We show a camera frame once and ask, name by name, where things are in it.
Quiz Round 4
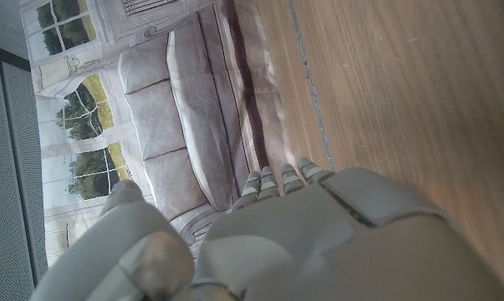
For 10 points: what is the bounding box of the printed sofa room backdrop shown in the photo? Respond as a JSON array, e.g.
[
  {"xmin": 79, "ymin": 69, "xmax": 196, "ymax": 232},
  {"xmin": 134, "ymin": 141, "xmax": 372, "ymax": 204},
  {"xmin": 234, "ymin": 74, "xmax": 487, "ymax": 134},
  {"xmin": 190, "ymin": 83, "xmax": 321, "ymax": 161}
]
[{"xmin": 19, "ymin": 0, "xmax": 339, "ymax": 268}]

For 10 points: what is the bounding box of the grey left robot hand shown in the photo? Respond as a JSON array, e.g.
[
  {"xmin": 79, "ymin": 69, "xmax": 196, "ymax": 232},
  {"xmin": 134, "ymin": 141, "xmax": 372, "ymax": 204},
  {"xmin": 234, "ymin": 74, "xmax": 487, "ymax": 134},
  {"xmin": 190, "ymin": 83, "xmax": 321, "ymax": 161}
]
[{"xmin": 28, "ymin": 156, "xmax": 504, "ymax": 301}]

